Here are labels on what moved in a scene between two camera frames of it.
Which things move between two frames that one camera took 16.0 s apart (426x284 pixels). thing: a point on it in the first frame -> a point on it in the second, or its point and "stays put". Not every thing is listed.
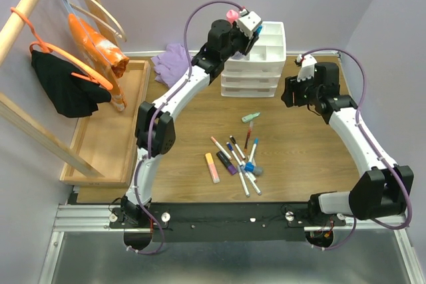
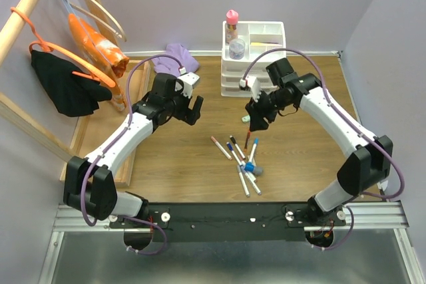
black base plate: [228, 222] stays put
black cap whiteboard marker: [237, 147] stays put
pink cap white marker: [215, 142] stays put
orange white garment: [104, 55] stays put
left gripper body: [238, 41] -> [181, 110]
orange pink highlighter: [212, 167] -> [260, 44]
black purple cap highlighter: [231, 168] -> [265, 44]
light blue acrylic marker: [256, 140] stays put
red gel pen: [248, 136] stays put
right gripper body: [305, 92] -> [266, 106]
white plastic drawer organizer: [257, 74] stays put
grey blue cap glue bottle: [257, 170] stays put
